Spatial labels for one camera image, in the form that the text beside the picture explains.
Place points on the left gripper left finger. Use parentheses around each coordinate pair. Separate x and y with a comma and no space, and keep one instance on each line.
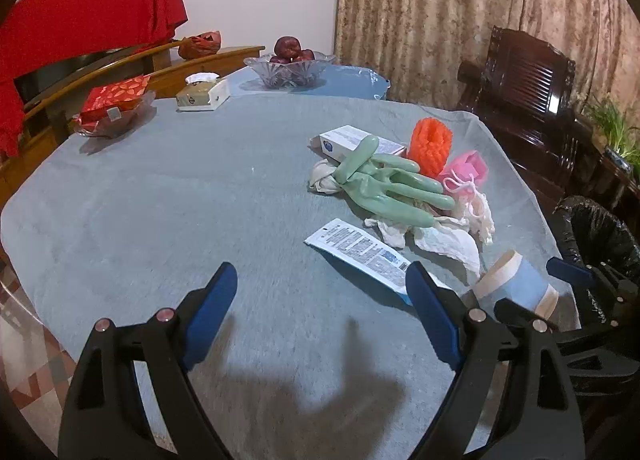
(104,417)

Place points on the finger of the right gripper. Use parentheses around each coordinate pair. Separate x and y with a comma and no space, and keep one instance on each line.
(579,277)

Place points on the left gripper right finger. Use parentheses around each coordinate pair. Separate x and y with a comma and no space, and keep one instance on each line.
(538,415)

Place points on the white tissue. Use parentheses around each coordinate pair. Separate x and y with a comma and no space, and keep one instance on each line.
(321,178)
(456,236)

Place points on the pink foam fruit net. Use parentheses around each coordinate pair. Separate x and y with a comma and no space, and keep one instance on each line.
(464,175)

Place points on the orange foam fruit net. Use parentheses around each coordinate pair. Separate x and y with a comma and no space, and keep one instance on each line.
(430,146)

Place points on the white printed tube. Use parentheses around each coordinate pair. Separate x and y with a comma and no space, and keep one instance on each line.
(363,251)

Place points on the green rubber glove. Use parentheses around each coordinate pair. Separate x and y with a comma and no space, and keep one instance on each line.
(390,187)

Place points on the black trash bin bag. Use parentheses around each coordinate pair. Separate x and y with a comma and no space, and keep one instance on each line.
(588,235)

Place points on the green potted plant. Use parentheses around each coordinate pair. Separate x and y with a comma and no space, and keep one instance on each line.
(611,122)

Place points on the dark wooden armchair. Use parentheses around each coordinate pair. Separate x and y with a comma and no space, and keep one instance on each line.
(522,94)

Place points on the grey-blue table cloth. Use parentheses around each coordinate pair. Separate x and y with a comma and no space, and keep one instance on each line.
(314,360)

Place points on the white toothpaste box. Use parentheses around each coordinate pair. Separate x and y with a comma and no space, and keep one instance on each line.
(341,141)

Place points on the blue plastic table cover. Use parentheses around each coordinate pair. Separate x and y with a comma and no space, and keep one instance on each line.
(335,81)

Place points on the patterned beige curtain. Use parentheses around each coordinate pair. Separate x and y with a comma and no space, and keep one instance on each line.
(418,45)

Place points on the red snack packet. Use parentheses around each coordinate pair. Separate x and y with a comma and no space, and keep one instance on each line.
(124,95)

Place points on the tissue box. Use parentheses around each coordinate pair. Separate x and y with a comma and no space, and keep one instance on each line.
(203,92)

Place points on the glass fruit bowl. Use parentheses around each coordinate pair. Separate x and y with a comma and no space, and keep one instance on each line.
(301,74)

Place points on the red apples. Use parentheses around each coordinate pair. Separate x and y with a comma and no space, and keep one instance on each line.
(287,49)

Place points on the red cloth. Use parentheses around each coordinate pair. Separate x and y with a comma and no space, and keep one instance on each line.
(37,33)

